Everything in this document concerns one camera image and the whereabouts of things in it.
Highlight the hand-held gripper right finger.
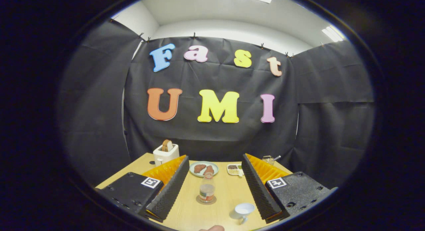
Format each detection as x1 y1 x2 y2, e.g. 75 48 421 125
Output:
241 153 338 224

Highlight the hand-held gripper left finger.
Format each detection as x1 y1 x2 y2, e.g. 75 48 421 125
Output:
95 155 190 223

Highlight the white cup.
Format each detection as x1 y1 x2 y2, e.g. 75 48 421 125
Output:
233 203 255 225

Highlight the round brown coaster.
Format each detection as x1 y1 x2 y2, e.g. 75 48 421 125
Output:
196 195 217 205

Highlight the clear plastic juice bottle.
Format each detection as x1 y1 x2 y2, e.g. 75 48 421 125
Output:
199 172 215 204

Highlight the wooden table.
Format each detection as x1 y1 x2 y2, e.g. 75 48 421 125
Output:
96 153 294 231

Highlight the white divided snack dish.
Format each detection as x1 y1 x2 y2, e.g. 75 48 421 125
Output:
227 164 244 176

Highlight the cream toaster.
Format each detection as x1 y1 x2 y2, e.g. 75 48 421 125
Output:
153 144 180 167

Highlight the pale green plate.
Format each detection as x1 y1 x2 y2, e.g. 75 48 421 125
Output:
189 161 219 177

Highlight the small ceiling light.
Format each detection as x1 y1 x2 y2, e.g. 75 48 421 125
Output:
321 25 346 43

